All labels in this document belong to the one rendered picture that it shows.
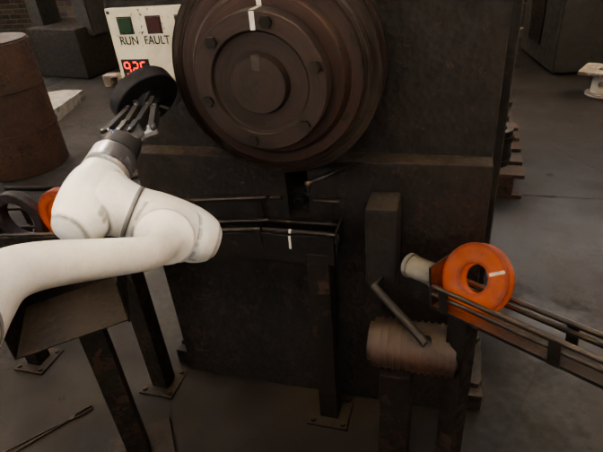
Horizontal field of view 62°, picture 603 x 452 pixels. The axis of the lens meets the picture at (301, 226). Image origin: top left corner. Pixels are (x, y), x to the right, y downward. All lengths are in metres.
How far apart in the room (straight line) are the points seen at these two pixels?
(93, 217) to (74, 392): 1.24
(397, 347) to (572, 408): 0.81
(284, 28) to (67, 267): 0.58
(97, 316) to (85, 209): 0.49
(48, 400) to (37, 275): 1.47
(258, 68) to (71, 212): 0.44
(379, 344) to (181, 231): 0.59
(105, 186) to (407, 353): 0.77
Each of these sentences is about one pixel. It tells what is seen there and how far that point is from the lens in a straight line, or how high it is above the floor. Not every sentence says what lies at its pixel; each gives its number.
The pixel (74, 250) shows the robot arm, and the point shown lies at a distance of 0.70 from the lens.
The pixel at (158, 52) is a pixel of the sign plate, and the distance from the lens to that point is 1.38.
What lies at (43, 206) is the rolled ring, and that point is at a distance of 1.70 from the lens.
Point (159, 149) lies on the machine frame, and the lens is 1.48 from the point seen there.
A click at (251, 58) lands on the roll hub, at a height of 1.17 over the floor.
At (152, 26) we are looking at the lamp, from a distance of 1.37.
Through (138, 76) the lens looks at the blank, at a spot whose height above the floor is 1.13.
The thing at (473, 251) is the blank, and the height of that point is 0.76.
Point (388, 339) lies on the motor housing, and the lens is 1.25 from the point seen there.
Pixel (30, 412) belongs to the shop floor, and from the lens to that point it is 2.10.
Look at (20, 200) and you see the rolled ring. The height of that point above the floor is 0.73.
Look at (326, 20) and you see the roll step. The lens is 1.04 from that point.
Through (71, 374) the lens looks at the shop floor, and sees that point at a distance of 2.15.
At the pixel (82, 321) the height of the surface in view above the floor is 0.60.
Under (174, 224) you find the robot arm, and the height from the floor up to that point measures 0.97.
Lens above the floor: 1.39
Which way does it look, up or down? 31 degrees down
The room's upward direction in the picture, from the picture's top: 5 degrees counter-clockwise
